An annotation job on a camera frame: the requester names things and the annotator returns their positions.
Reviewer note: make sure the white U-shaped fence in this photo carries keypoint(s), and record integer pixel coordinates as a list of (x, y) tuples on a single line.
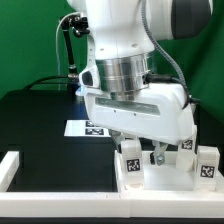
[(126, 204)]

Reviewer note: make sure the camera on black mount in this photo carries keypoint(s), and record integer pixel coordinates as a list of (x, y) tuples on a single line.
[(77, 22)]

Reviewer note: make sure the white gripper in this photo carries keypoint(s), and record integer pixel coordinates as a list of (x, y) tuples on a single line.
[(160, 112)]

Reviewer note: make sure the white square tabletop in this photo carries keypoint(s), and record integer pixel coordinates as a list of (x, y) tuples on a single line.
[(165, 177)]

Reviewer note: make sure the white fiducial tag sheet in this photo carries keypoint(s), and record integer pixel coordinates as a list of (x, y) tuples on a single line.
[(84, 128)]

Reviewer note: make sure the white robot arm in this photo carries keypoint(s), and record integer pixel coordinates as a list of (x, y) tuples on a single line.
[(131, 85)]

